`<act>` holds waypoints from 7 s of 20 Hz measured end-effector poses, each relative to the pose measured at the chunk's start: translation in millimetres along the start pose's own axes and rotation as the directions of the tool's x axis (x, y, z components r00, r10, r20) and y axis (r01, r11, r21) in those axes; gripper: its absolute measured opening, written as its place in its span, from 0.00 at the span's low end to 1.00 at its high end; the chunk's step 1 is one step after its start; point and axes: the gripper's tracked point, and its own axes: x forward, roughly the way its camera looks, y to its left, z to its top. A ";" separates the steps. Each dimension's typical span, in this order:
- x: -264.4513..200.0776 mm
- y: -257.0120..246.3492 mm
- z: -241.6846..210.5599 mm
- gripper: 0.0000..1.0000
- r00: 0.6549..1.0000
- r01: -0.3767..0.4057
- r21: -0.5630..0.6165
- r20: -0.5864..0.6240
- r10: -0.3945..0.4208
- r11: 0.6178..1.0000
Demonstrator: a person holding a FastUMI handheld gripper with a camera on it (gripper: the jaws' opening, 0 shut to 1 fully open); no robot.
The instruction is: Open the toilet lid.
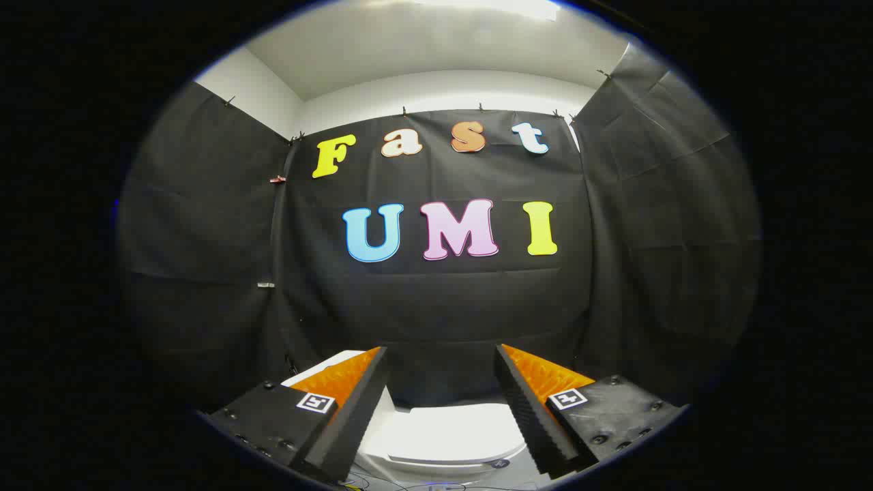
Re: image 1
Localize black backdrop cloth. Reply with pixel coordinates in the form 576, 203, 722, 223
119, 41, 762, 410

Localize white toilet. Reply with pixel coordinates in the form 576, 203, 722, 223
282, 350, 539, 488

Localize white toilet lid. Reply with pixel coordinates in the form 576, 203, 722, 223
385, 402, 529, 466

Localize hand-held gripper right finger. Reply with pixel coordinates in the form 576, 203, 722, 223
494, 344, 687, 477

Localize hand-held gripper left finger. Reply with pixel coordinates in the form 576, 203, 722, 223
205, 346, 390, 483

